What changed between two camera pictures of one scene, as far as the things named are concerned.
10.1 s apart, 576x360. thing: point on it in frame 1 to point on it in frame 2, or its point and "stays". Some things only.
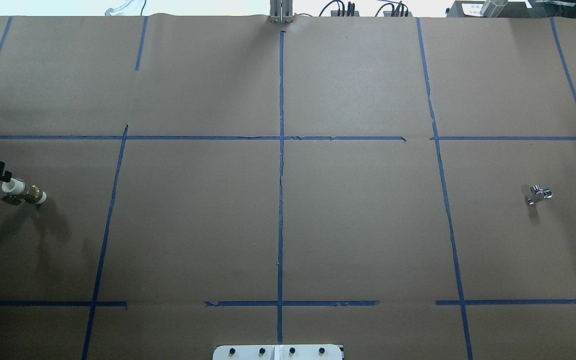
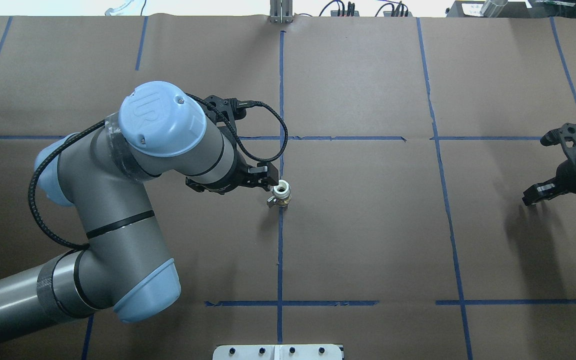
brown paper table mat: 410,187 stays
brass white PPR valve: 15,192 to 282,194
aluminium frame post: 281,11 stays
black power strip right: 389,13 stays
